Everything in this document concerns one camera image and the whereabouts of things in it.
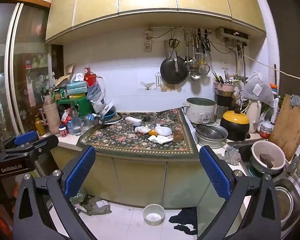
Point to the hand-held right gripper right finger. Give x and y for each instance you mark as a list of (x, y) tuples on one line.
[(213, 172)]

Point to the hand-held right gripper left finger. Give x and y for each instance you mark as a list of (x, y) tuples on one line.
[(80, 170)]

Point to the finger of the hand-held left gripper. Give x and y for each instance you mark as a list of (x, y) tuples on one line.
[(46, 142), (25, 138)]

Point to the yellow oil bottle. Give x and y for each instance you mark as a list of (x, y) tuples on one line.
[(40, 127)]

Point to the small white jar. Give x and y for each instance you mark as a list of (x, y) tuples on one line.
[(63, 132)]

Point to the grey dishcloth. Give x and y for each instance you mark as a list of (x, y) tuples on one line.
[(231, 156)]

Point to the stack of brown cups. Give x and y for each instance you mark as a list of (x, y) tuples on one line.
[(51, 115)]

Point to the clear drinking glass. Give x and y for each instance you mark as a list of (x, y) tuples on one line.
[(76, 127)]

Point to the stainless steel basin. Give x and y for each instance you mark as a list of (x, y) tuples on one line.
[(211, 136)]

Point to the crumpled grey bag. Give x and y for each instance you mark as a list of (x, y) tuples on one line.
[(97, 206)]

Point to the black and yellow pot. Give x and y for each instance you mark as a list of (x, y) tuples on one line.
[(235, 127)]

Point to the green floral tablecloth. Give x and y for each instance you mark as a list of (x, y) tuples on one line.
[(120, 140)]

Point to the green plastic stool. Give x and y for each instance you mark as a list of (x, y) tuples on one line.
[(82, 105)]

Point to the dark cloth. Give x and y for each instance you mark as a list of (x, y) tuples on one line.
[(185, 220)]

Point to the blue bowl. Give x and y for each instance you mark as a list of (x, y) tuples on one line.
[(110, 115)]

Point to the teal tissue box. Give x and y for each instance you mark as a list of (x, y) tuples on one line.
[(76, 87)]

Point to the flat white tissue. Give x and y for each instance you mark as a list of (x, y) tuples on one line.
[(160, 139)]

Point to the crumpled white plastic bag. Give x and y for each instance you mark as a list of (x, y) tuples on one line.
[(164, 130)]

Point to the white plastic bowl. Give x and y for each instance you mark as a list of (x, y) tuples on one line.
[(277, 152)]

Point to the clear plastic bag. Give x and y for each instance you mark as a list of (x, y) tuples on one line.
[(96, 97)]

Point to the white thermos jug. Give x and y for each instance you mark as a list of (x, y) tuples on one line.
[(253, 117)]

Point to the dark steel jug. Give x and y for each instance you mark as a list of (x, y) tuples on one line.
[(223, 103)]

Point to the white cardboard box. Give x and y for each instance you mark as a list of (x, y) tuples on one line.
[(133, 120)]

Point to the crumpled tissue with red marks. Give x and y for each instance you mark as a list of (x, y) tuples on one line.
[(141, 130)]

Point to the white floor bowl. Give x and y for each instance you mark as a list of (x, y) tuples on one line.
[(153, 215)]

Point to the sliding glass door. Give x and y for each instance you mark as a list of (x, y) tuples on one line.
[(22, 62)]

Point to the red plastic container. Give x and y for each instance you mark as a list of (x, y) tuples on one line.
[(90, 78)]

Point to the stainless steel sink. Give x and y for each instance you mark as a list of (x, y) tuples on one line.
[(292, 200)]

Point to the dark green bottle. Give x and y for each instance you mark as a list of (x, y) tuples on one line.
[(147, 118)]

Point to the wooden cutting board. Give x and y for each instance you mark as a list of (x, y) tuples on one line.
[(288, 130)]

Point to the pink utensil holder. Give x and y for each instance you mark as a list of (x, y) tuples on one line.
[(225, 87)]

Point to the grey cloth bag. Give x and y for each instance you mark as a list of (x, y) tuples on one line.
[(258, 90)]

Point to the steel ladle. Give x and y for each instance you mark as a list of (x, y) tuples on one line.
[(194, 76)]

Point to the glass gravy boat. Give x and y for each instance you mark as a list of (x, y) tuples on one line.
[(147, 85)]

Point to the black wok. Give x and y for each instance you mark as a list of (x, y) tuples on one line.
[(170, 72)]

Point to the checkered scrub cloth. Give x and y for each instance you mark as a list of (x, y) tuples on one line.
[(298, 101)]

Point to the black kitchen scissors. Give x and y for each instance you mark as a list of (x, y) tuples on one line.
[(174, 43)]

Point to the beige power strip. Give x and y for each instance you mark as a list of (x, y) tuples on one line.
[(148, 42)]

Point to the beige upper kitchen cabinets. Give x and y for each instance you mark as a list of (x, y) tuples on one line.
[(150, 2)]

